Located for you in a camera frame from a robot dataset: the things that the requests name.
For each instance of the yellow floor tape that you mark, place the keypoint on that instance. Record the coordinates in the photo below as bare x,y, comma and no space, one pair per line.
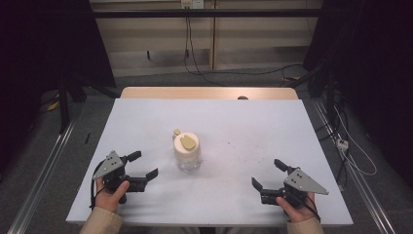
53,106

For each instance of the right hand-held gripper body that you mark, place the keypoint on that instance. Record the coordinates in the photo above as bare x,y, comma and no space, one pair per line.
302,182

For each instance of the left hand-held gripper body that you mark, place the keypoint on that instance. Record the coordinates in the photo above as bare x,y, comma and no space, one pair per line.
110,164

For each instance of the wooden table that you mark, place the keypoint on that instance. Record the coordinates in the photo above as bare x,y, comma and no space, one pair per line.
195,92

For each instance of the aluminium floor rail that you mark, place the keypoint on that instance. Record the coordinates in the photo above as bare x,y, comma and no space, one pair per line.
42,178
360,182

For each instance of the clear bottle with cream lid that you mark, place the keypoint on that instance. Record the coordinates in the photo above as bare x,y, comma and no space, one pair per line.
186,152

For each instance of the person's right hand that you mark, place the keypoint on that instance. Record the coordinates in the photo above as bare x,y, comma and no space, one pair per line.
300,213

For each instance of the white table board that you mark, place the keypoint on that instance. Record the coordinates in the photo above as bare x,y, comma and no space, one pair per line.
227,136

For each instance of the black curtain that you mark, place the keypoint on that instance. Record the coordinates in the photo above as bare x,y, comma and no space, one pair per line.
373,65
42,48

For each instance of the black metal stand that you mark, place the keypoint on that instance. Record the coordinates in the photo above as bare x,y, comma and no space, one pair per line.
64,107

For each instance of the white wall socket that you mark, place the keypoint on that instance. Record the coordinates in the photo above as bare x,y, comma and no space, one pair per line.
192,4

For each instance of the person's left hand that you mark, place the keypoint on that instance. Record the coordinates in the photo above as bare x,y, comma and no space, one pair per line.
107,199

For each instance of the black horizontal bar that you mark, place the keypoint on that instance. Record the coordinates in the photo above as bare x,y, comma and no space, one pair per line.
207,13

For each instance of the white power strip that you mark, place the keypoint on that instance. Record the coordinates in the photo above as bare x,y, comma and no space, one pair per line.
342,144

